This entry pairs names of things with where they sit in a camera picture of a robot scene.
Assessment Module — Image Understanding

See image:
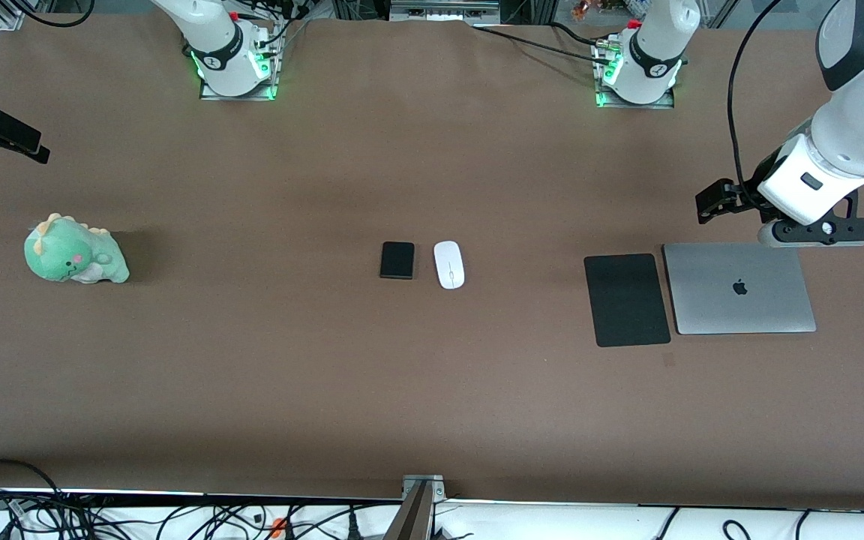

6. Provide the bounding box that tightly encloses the white computer mouse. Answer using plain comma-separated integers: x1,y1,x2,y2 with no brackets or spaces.
433,241,466,290

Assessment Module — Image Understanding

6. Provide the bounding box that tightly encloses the black phone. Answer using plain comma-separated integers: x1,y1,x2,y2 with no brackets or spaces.
379,241,416,281

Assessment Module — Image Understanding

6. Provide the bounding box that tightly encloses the black mouse pad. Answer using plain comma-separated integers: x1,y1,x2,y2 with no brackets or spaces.
583,253,672,348

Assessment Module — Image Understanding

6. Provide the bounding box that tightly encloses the silver laptop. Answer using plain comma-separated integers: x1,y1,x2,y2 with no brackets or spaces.
663,241,818,335

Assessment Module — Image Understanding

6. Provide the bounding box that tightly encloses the small colourful toy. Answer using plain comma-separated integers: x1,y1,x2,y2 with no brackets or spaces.
571,0,629,20

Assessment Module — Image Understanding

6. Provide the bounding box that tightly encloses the green dinosaur plush toy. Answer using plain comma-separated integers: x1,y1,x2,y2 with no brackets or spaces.
24,213,131,285

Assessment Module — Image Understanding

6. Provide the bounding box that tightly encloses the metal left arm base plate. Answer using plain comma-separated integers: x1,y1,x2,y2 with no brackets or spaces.
595,86,677,111

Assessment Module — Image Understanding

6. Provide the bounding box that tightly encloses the aluminium frame rail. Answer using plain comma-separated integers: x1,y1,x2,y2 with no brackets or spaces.
389,0,502,22

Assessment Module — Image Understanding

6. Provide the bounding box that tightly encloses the aluminium profile post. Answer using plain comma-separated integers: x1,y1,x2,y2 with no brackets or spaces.
382,474,448,540

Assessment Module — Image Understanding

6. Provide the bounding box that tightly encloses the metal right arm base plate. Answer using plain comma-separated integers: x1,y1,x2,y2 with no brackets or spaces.
199,73,281,102

